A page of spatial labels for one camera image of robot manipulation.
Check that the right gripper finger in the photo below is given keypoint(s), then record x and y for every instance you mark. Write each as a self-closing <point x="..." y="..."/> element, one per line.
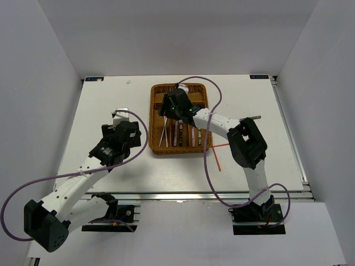
<point x="163" y="109"/>
<point x="166" y="102"/>

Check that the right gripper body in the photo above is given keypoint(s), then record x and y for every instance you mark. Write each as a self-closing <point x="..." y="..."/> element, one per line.
<point x="173" y="113"/>

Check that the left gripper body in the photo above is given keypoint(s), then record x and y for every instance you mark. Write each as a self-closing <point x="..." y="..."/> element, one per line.
<point x="135" y="143"/>

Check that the white chopstick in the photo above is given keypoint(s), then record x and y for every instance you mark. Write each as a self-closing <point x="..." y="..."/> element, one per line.
<point x="166" y="131"/>
<point x="164" y="135"/>

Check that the dark-handled fork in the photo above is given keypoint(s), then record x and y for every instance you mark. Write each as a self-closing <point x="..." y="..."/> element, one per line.
<point x="180" y="134"/>

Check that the pink-handled spoon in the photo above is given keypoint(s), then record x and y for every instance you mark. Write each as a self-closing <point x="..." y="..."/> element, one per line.
<point x="193" y="137"/>

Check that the pink-handled fork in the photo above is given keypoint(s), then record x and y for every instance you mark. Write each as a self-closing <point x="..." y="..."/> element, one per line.
<point x="176" y="133"/>

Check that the dark-handled steel spoon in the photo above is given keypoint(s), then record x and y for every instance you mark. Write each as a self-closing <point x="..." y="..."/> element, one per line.
<point x="199" y="134"/>

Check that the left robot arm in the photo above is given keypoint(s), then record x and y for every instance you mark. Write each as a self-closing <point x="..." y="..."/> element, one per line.
<point x="50" y="221"/>

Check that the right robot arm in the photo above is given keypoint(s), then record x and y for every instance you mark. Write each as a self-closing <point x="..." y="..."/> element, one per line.
<point x="247" y="145"/>

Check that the wicker cutlery tray basket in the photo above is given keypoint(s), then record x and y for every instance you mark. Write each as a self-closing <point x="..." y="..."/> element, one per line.
<point x="168" y="136"/>

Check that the left blue corner label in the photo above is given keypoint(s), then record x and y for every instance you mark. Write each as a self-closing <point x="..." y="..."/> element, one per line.
<point x="94" y="79"/>

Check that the blue corner label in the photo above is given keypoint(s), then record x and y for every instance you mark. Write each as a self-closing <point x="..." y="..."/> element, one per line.
<point x="255" y="76"/>
<point x="94" y="79"/>

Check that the right blue corner label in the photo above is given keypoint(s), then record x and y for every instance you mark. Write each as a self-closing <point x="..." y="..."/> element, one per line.
<point x="255" y="76"/>

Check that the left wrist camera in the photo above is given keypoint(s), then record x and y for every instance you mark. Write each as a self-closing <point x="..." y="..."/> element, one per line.
<point x="119" y="115"/>

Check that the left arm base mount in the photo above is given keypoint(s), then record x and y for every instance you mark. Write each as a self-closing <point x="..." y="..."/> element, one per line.
<point x="118" y="217"/>

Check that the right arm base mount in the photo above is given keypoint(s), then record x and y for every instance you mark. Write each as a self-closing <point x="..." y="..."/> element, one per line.
<point x="247" y="222"/>

